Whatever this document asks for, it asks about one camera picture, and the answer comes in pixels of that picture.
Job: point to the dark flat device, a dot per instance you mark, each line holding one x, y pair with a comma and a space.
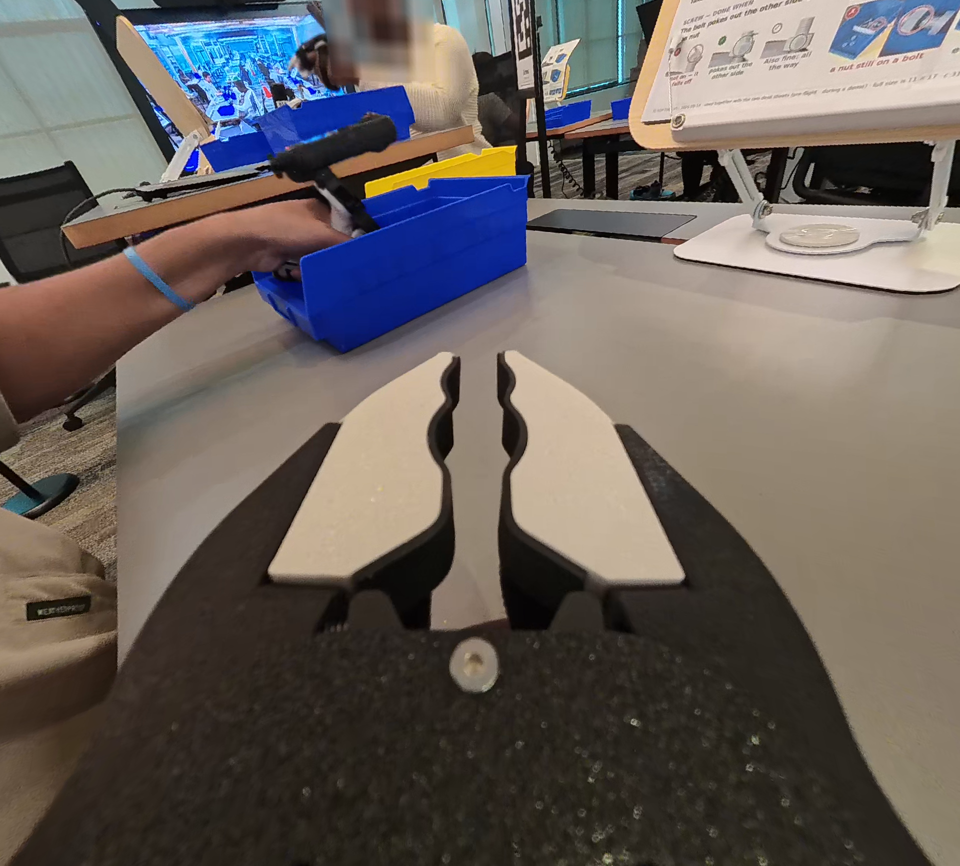
195, 185

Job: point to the printed instruction sheet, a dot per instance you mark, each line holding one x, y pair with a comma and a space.
787, 18

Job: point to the wooden document stand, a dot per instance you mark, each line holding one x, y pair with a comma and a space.
561, 67
161, 86

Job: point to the flat screen monitor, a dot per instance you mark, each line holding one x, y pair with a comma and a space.
217, 56

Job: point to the wood edged work table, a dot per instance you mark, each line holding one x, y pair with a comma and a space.
585, 127

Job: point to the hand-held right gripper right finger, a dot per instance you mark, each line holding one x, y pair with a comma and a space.
592, 498

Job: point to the black desk mat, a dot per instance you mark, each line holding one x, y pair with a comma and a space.
611, 222

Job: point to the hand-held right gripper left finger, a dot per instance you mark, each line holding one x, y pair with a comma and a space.
352, 498

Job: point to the person's left forearm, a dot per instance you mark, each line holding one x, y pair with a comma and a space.
67, 333

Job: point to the blue divided plastic bin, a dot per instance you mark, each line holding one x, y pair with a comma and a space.
420, 273

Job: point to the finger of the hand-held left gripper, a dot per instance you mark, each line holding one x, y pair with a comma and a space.
354, 217

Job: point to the instruction board on white stand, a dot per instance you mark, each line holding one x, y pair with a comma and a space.
825, 262

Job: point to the black metal post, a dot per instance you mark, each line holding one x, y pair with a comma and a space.
525, 18

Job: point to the person's left hand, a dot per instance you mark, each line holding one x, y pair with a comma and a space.
247, 243

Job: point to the yellow plastic bin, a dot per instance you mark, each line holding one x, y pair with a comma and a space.
457, 168

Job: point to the blue wristband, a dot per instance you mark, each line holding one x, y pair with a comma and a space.
157, 277

